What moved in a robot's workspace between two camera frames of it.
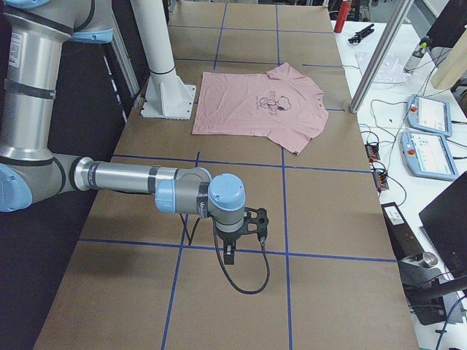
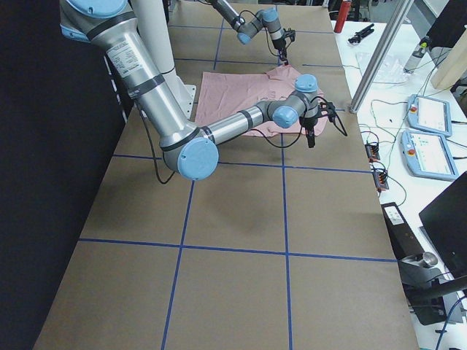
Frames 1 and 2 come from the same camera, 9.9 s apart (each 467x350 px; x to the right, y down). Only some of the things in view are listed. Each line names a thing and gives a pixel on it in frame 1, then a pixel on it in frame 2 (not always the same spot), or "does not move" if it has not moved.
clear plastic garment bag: [390, 70] does not move
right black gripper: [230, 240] -> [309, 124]
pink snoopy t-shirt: [280, 104] does not move
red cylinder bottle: [344, 12] does not move
